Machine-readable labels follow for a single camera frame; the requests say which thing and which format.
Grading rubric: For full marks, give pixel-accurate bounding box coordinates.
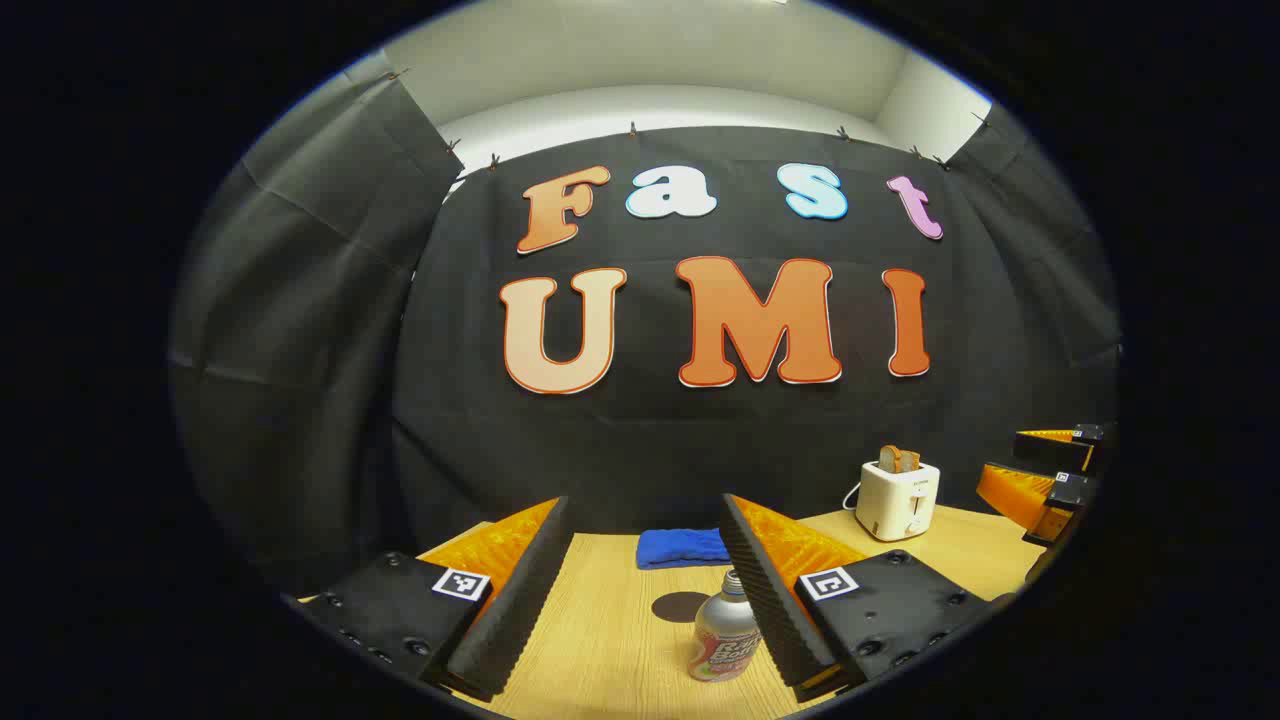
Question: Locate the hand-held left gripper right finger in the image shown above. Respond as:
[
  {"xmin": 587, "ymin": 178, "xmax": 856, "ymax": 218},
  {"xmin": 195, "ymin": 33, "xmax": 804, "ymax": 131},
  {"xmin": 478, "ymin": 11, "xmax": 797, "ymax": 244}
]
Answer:
[{"xmin": 720, "ymin": 493, "xmax": 1001, "ymax": 703}]

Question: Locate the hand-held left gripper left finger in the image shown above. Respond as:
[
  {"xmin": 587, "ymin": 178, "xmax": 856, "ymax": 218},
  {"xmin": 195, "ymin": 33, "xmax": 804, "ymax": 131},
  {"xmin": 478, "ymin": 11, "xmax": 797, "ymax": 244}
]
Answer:
[{"xmin": 298, "ymin": 495, "xmax": 574, "ymax": 703}]

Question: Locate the silver water bottle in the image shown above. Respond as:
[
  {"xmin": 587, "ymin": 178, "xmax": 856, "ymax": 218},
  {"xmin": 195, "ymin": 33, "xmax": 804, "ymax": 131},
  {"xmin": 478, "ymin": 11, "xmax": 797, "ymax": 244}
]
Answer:
[{"xmin": 688, "ymin": 568, "xmax": 763, "ymax": 683}]

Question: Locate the dark round coaster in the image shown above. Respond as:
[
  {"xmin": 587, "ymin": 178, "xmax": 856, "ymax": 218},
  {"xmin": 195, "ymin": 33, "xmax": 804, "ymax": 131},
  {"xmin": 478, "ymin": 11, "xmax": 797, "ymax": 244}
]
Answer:
[{"xmin": 651, "ymin": 591, "xmax": 713, "ymax": 624}]

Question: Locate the blue towel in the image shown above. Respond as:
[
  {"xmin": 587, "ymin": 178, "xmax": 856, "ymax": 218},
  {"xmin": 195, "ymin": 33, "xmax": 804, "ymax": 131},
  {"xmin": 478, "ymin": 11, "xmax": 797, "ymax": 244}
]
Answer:
[{"xmin": 637, "ymin": 528, "xmax": 731, "ymax": 571}]

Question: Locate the white toaster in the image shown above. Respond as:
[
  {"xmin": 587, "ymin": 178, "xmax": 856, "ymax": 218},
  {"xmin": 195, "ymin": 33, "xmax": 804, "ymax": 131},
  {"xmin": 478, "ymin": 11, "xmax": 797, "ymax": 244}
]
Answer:
[{"xmin": 855, "ymin": 460, "xmax": 941, "ymax": 542}]

